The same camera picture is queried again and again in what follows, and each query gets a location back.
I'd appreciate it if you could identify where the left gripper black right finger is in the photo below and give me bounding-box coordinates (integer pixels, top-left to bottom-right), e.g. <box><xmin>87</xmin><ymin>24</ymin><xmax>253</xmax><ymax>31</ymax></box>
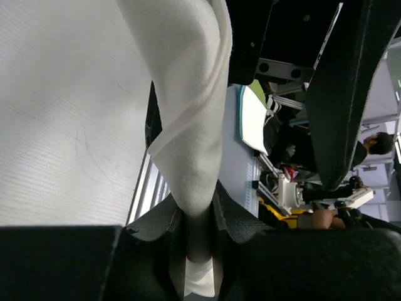
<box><xmin>212</xmin><ymin>183</ymin><xmax>400</xmax><ymax>300</ymax></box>

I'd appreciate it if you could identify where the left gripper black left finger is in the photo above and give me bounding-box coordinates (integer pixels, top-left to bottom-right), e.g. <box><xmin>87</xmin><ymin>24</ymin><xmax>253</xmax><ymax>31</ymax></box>
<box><xmin>1</xmin><ymin>196</ymin><xmax>184</xmax><ymax>300</ymax></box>

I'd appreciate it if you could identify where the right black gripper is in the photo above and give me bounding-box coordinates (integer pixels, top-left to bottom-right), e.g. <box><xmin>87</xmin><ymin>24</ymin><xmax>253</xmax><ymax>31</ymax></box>
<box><xmin>227</xmin><ymin>1</ymin><xmax>400</xmax><ymax>190</ymax></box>

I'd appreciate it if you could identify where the white paper napkin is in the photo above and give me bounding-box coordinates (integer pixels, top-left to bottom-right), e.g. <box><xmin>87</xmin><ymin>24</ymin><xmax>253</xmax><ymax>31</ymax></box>
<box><xmin>118</xmin><ymin>1</ymin><xmax>232</xmax><ymax>297</ymax></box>

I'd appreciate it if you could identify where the person in black shirt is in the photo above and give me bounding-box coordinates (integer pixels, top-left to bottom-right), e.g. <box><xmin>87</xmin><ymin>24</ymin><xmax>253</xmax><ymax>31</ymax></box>
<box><xmin>269</xmin><ymin>124</ymin><xmax>393</xmax><ymax>172</ymax></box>

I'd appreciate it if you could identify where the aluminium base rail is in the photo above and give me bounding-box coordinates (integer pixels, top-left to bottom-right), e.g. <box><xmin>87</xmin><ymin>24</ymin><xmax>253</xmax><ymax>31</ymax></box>
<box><xmin>125</xmin><ymin>151</ymin><xmax>170</xmax><ymax>225</ymax></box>

